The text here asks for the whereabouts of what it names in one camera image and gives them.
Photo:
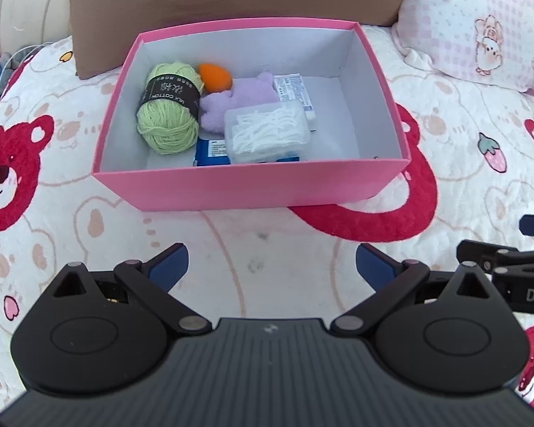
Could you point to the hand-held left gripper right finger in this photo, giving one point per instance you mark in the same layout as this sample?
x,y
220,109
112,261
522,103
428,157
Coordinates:
x,y
374,264

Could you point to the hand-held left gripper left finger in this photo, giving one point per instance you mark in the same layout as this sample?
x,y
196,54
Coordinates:
x,y
169,264

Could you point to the pink cardboard box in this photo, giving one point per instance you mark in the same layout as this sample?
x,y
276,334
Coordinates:
x,y
249,187

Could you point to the blue wet wipes packet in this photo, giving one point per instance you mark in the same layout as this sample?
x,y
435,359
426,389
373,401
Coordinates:
x,y
211,151

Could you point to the green yarn ball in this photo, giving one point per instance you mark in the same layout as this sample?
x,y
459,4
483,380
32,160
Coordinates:
x,y
164,129

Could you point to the clear floss pick box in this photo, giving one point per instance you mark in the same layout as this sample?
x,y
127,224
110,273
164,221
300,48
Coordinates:
x,y
267,133

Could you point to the purple plush toy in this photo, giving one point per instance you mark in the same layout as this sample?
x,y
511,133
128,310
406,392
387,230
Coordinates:
x,y
249,95

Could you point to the orange egg sponge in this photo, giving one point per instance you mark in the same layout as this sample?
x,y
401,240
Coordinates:
x,y
216,78

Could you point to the pink checked pillow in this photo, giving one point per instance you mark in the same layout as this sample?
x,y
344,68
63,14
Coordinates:
x,y
480,18

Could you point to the cream headboard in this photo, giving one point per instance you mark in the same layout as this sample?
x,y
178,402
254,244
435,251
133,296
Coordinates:
x,y
31,9

